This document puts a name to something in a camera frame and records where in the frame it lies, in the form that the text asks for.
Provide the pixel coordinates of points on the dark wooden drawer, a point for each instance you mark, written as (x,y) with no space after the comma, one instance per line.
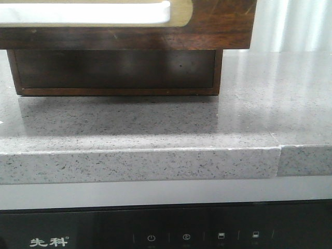
(116,68)
(213,25)

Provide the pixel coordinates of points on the dark wooden drawer cabinet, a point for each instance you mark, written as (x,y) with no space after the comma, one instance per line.
(24,91)

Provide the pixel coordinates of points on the white pleated curtain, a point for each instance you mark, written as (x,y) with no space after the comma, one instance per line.
(292,26)

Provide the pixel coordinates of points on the black appliance control panel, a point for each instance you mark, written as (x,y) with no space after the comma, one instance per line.
(274,224)

